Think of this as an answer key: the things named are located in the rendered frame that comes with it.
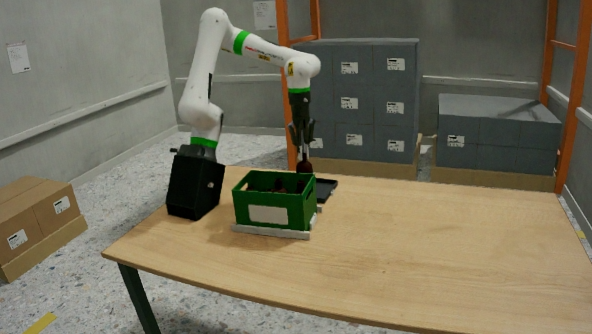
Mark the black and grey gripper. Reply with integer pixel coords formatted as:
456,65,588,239
287,104,316,161

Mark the green bottle crate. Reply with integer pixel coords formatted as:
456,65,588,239
235,170,317,231

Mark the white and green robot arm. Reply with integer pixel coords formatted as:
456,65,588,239
170,8,321,162

